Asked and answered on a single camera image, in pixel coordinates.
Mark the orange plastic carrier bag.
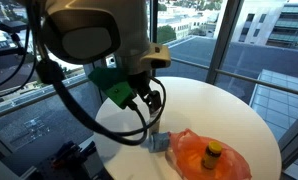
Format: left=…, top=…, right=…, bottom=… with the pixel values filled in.
left=164, top=128, right=253, bottom=180

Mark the black blue clamp mount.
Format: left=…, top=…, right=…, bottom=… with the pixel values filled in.
left=35, top=140, right=107, bottom=180

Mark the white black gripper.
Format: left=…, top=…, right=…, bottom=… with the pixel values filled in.
left=120, top=42, right=172, bottom=115

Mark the thick black cable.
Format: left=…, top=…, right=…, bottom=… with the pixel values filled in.
left=24, top=0, right=149, bottom=147

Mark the metal window railing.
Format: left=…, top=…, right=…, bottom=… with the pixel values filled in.
left=0, top=57, right=298, bottom=122

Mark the white rectangular bottle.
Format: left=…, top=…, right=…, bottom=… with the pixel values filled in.
left=147, top=131, right=172, bottom=154

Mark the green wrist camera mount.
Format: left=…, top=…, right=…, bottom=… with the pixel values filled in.
left=87, top=66, right=138, bottom=110

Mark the black camera box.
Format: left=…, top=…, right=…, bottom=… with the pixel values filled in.
left=0, top=20, right=29, bottom=35

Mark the grey window frame post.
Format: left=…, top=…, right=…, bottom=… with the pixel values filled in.
left=204, top=0, right=245, bottom=85

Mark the black bottle yellow label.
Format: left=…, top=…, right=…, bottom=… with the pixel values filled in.
left=202, top=140, right=224, bottom=171

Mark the thin black cable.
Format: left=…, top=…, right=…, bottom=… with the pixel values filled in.
left=120, top=75, right=168, bottom=137

